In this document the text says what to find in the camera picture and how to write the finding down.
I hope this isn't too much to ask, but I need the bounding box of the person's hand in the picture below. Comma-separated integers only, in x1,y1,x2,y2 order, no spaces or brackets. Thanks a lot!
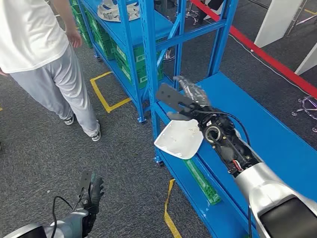
66,28,83,50

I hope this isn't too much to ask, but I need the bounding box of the person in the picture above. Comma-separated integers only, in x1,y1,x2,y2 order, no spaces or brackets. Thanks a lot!
198,0,225,24
0,0,102,142

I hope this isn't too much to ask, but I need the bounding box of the black right wrist camera bracket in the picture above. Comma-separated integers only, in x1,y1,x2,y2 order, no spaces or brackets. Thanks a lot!
155,82,197,113

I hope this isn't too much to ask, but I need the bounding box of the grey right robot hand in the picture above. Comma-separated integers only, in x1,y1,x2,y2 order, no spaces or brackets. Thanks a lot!
167,75,211,122

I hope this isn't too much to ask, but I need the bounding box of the red floor barrier strip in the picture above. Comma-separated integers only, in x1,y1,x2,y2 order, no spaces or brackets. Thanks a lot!
190,0,317,99

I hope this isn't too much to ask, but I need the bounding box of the white plastic shell part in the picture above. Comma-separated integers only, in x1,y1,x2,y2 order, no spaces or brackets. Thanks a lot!
154,119,205,161

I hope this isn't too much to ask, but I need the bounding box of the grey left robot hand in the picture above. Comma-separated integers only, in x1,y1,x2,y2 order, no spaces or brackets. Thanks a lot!
82,177,105,238

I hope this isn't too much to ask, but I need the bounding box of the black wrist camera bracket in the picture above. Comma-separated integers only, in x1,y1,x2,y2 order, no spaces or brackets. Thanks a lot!
155,82,197,113
76,169,93,198

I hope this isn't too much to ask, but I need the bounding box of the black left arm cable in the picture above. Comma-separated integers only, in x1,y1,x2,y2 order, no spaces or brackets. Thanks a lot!
51,196,75,238

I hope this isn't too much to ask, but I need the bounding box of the black left wrist camera bracket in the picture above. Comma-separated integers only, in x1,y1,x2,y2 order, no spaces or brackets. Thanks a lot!
76,169,93,198

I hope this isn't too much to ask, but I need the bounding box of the pale wheel cover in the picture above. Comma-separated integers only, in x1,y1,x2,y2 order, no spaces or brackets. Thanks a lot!
97,0,140,23

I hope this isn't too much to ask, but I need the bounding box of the green plastic crate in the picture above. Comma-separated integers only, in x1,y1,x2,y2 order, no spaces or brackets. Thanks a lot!
116,60,165,90
183,158,222,207
111,42,164,71
86,11,116,62
70,0,94,49

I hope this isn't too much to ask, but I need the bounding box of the chrome chair base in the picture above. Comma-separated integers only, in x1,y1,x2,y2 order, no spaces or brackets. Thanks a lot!
291,95,317,133
163,49,175,62
184,0,206,26

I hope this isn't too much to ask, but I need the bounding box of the white panel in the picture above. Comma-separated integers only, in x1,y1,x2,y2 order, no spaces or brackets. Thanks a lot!
294,42,317,76
254,0,305,49

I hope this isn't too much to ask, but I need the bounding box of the blue metal shelf rack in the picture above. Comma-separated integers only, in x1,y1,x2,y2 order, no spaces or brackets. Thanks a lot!
70,0,174,124
138,0,317,238

